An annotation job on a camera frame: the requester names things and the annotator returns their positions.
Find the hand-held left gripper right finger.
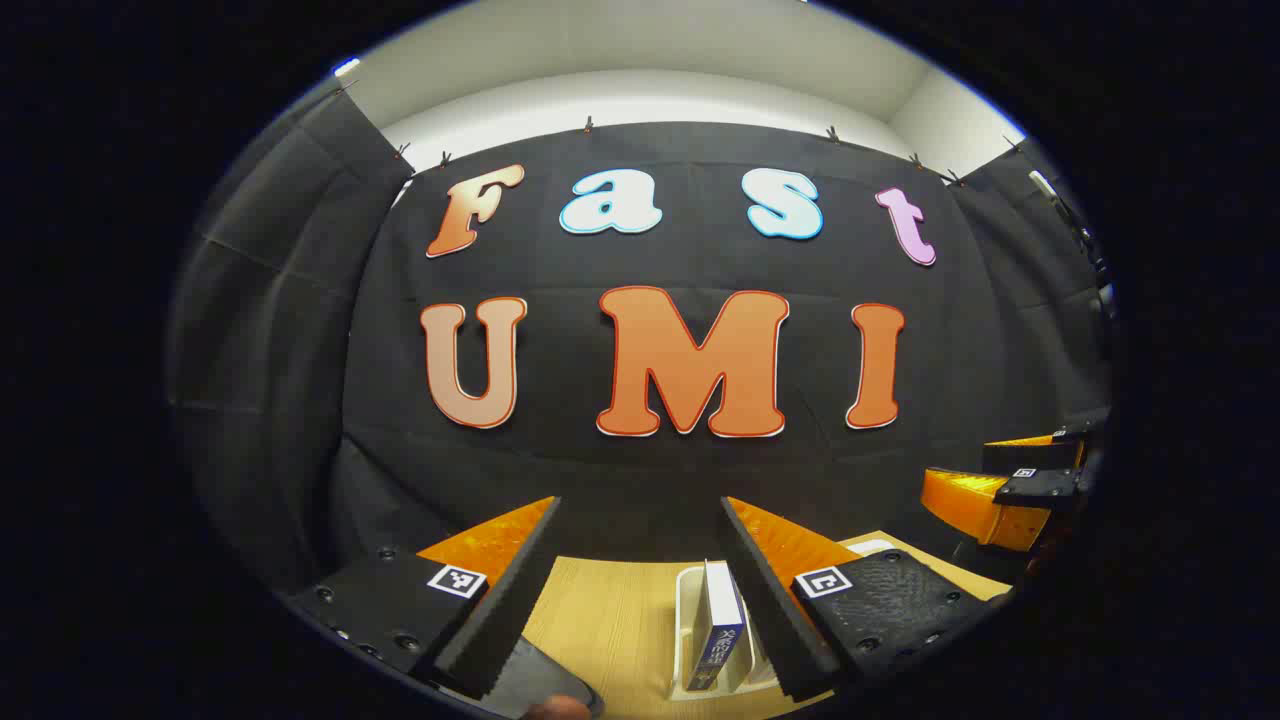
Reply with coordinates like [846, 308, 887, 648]
[719, 496, 1012, 702]

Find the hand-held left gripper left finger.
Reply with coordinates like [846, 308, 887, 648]
[288, 496, 562, 701]

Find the blue book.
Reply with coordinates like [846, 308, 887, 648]
[684, 559, 750, 694]

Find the grey schoolbag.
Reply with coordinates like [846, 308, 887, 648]
[488, 636, 605, 719]

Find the white plastic bookshelf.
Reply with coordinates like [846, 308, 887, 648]
[670, 538, 898, 702]

